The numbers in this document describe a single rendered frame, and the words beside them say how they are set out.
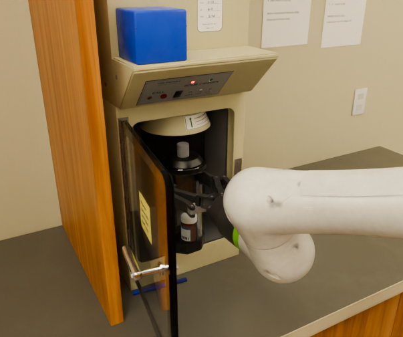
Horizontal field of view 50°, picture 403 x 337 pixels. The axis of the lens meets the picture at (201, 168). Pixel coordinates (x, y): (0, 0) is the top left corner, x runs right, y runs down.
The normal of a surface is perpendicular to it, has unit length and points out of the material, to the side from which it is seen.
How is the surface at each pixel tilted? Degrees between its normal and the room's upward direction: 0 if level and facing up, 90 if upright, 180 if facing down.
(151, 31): 90
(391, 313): 90
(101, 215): 90
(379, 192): 51
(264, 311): 0
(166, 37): 90
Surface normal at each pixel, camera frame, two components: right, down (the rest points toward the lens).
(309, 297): 0.00, -0.91
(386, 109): 0.48, 0.36
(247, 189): -0.40, -0.40
